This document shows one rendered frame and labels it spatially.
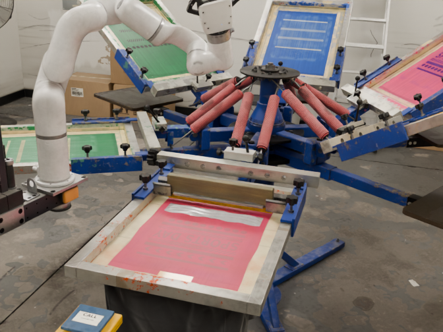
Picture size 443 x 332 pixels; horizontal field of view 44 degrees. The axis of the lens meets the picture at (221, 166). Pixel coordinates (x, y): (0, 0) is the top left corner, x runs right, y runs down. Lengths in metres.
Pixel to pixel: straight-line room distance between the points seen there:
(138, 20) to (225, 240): 0.76
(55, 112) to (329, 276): 2.25
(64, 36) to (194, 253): 0.77
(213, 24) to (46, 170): 0.69
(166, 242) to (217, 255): 0.18
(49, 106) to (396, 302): 2.36
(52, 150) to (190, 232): 0.53
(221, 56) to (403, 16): 4.32
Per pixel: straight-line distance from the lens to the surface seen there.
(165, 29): 1.72
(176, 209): 2.02
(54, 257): 3.67
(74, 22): 1.67
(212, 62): 1.75
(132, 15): 1.70
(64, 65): 1.71
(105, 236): 1.79
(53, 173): 1.80
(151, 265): 1.69
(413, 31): 5.96
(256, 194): 1.98
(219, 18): 1.70
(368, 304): 3.33
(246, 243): 1.82
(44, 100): 1.72
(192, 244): 1.80
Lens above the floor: 1.85
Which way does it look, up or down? 22 degrees down
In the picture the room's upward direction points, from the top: 2 degrees clockwise
